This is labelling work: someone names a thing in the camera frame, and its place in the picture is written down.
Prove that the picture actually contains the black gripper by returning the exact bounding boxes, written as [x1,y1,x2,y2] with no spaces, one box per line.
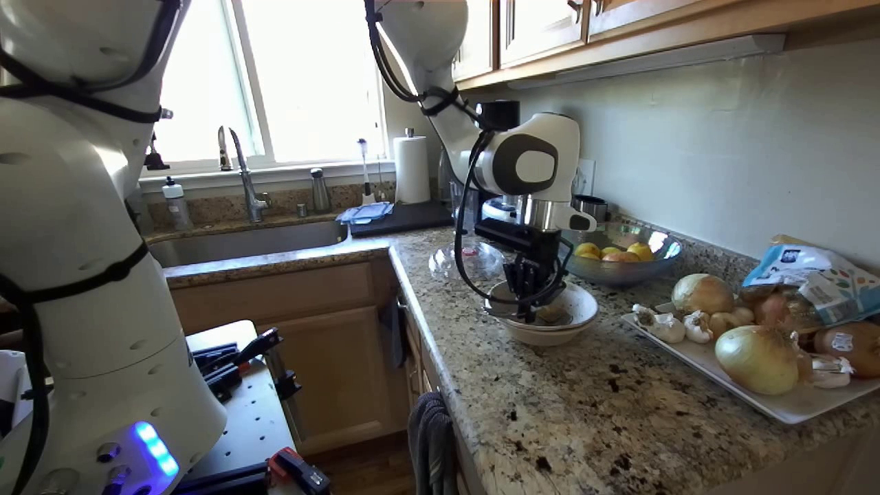
[477,195,565,323]

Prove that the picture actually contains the white ceramic top bowl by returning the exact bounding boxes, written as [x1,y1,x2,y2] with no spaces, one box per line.
[483,283,599,337]

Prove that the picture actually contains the white ceramic bowl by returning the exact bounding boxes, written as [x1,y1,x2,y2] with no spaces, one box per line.
[483,283,599,337]
[500,320,591,348]

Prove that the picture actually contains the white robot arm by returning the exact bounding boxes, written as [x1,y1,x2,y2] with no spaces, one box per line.
[364,0,584,323]

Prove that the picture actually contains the white ceramic bottom bowl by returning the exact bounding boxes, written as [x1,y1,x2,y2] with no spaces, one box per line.
[500,320,591,348]

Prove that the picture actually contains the glass fruit bowl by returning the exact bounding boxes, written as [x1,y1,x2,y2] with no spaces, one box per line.
[565,220,684,287]

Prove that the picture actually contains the brown onion back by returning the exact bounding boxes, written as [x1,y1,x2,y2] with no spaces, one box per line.
[670,273,734,315]

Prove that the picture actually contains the paper towel roll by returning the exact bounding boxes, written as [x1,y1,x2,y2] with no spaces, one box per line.
[394,129,433,203]

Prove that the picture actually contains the blue grey hanging towel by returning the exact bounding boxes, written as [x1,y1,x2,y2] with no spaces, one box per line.
[408,390,456,495]

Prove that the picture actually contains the wooden upper cabinets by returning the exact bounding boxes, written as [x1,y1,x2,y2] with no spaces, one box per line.
[453,0,880,90]

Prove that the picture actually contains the large yellow onion front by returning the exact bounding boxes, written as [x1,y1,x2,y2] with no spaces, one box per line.
[716,324,801,397]

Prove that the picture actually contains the chrome sink faucet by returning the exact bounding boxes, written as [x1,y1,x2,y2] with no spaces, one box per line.
[218,126,266,222]

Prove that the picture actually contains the white rectangular tray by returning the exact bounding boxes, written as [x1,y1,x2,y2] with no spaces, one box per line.
[626,317,880,426]

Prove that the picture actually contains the blue white food package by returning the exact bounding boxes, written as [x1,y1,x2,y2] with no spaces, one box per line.
[742,242,880,327]

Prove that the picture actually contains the soap dispenser bottle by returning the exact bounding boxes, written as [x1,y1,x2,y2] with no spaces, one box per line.
[163,176,192,231]

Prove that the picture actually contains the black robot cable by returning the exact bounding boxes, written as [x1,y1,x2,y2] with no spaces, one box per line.
[360,0,573,312]

